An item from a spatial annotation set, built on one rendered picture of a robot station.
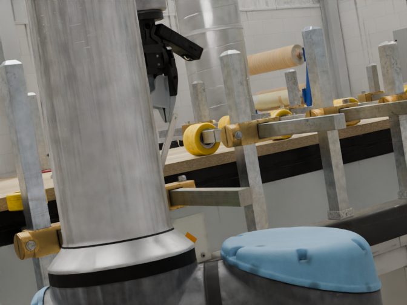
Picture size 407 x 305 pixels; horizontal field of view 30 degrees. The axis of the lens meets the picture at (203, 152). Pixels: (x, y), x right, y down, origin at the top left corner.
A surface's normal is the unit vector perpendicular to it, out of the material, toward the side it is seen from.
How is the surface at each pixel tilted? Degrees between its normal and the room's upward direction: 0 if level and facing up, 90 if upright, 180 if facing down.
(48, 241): 90
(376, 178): 90
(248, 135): 90
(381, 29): 90
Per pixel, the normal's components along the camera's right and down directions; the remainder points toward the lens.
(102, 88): 0.28, -0.05
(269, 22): 0.62, -0.06
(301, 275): -0.07, -0.02
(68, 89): -0.30, 0.04
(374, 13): -0.76, 0.16
